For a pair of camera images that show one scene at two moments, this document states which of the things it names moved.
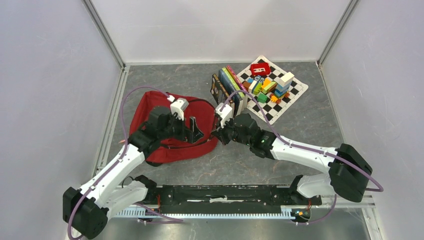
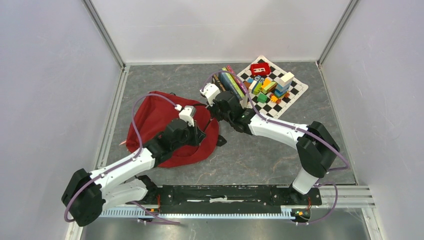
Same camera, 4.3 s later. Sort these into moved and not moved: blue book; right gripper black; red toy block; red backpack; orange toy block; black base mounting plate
Moved: right gripper black; red backpack
Not moved: red toy block; black base mounting plate; orange toy block; blue book
